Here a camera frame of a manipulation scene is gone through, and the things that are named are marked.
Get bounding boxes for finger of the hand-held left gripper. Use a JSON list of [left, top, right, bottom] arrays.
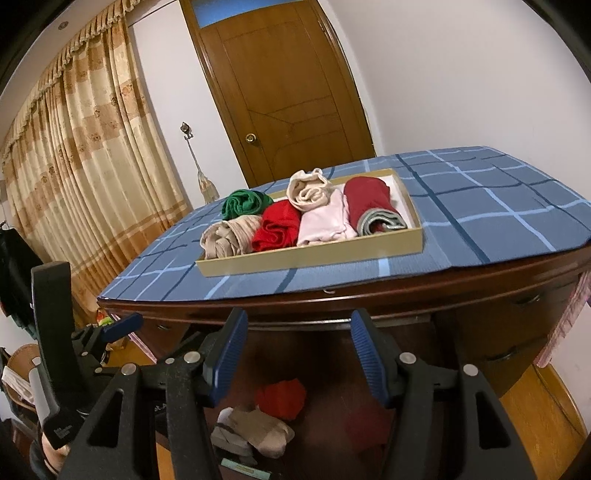
[[102, 313, 144, 343]]

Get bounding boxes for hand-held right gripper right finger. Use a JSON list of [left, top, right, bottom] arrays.
[[350, 308, 539, 480]]

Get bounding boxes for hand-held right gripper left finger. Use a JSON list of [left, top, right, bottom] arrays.
[[58, 307, 249, 480]]

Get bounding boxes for plain dark red underwear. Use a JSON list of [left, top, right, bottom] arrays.
[[341, 406, 393, 446]]

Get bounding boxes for grey sock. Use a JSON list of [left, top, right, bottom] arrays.
[[211, 427, 258, 466]]

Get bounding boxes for beige cardboard tray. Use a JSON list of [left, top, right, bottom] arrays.
[[195, 168, 426, 278]]

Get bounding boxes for beige lacy underwear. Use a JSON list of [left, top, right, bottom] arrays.
[[199, 216, 265, 259]]

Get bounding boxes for light pink underwear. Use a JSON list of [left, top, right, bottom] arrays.
[[296, 189, 358, 246]]

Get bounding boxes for green underwear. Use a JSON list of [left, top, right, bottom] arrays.
[[222, 188, 274, 220]]

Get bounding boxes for dark red grey-waistband underwear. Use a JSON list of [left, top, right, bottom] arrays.
[[342, 176, 411, 237]]

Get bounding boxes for cream underwear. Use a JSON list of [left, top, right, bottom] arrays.
[[286, 167, 334, 214]]

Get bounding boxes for side desk drawer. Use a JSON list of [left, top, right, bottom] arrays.
[[462, 337, 552, 398], [431, 277, 583, 356]]

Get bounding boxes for dark hanging garment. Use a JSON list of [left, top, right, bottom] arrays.
[[0, 225, 44, 330]]

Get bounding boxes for dark wooden desk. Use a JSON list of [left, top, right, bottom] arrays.
[[97, 258, 591, 416]]

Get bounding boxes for beige socks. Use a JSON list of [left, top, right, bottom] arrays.
[[217, 406, 296, 460]]

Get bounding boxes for green flat box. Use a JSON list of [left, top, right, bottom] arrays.
[[221, 457, 274, 472]]

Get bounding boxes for beige patterned curtain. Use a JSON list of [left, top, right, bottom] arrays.
[[0, 0, 195, 333]]

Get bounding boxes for curtain tassel tieback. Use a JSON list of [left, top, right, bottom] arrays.
[[185, 137, 219, 204]]

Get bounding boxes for blue plaid tablecloth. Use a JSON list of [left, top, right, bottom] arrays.
[[97, 145, 591, 305]]

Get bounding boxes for pink hanging cloth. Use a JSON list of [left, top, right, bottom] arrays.
[[536, 272, 591, 367]]

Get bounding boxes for brown wooden door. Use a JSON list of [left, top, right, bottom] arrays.
[[179, 0, 377, 188]]

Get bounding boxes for blue transom window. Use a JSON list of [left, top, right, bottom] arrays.
[[193, 0, 278, 26]]

